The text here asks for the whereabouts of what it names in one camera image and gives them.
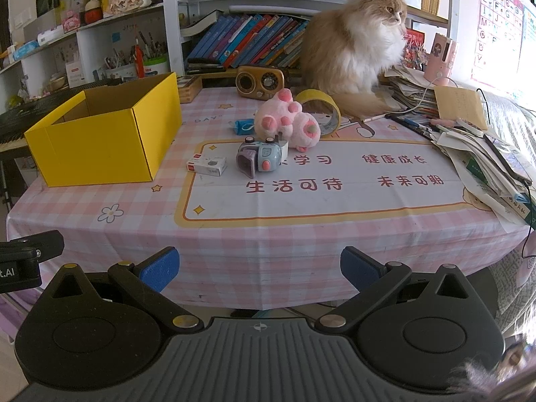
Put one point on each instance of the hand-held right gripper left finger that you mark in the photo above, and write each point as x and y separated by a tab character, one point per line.
161	269

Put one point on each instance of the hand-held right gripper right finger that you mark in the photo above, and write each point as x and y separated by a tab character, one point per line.
359	266

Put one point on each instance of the yellow cardboard box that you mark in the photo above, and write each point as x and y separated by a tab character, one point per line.
100	150

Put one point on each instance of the white charger plug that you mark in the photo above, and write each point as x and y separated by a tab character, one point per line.
284	146

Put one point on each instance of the pink plush toy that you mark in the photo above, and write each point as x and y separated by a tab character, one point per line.
278	117

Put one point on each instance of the pink checked cloth desktop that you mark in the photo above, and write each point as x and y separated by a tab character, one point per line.
293	238

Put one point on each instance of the small white box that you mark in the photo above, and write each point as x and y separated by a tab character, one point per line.
207	165

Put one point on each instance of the black pen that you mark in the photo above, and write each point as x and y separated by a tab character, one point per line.
408	125

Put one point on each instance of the white stick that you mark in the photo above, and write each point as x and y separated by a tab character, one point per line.
374	118

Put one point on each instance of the black keyboard piano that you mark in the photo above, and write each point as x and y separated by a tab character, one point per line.
25	117

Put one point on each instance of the yellow tape roll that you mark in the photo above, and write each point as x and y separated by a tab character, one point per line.
333	113

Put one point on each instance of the pile of loose papers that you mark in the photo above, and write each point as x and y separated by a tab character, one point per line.
481	167

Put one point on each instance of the grey fluffy trim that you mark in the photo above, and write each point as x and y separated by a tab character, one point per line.
473	374

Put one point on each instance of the small blue packet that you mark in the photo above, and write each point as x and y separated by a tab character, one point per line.
243	126

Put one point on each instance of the wooden chess box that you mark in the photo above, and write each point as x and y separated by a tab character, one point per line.
190	88

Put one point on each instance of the stack of worn papers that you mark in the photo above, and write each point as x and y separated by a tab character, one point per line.
408	88

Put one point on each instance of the brown paper envelope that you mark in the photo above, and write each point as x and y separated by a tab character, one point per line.
460	106

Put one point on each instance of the white box red label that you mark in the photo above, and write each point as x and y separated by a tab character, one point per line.
75	74

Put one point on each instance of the green white container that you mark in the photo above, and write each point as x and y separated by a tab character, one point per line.
157	67

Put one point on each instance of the white pen holder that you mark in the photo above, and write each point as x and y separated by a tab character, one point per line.
119	71

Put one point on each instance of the red bottle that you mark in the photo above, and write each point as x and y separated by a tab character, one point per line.
138	63

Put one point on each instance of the brown retro radio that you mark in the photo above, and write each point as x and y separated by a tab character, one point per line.
259	81

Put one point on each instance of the orange white fluffy cat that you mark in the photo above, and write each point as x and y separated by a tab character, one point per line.
347	46

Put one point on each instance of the pink desk gadget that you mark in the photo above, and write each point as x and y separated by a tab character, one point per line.
439	56

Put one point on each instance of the white shelf unit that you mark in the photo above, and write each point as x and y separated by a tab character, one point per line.
92	39

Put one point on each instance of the row of blue spined books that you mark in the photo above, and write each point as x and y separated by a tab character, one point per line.
251	39

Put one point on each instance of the red white figurine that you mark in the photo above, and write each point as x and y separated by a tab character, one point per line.
93	10

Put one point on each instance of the blue grey toy camera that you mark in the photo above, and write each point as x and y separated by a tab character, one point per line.
259	157

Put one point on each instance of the alphabet wall poster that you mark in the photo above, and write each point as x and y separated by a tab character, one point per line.
498	29

